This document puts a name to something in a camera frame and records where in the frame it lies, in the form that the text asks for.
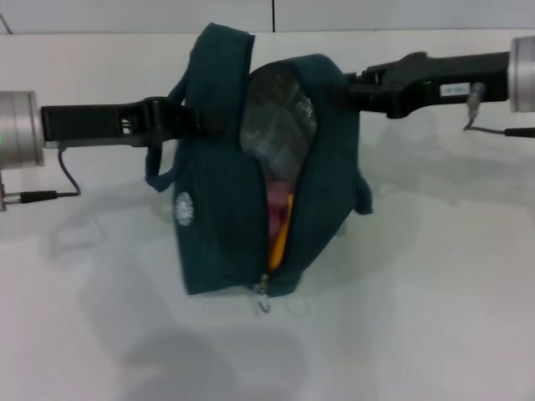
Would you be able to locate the white partition board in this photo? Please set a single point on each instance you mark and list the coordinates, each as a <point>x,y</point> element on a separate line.
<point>376,12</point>

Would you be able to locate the yellow banana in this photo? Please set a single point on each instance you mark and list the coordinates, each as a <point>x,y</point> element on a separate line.
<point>279,246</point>

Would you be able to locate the pink egg-shaped toy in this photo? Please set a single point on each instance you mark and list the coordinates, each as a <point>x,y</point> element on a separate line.
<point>278,204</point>

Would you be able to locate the dark teal insulated lunch bag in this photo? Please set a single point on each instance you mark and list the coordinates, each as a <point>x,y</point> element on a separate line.
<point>221,200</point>

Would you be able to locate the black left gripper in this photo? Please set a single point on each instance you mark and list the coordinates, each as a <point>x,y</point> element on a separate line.
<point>92,125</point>

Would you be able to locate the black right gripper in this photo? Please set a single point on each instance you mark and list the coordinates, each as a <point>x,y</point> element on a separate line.
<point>439,77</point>

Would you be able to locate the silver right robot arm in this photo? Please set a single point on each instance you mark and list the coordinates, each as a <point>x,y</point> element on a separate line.
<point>524,75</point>

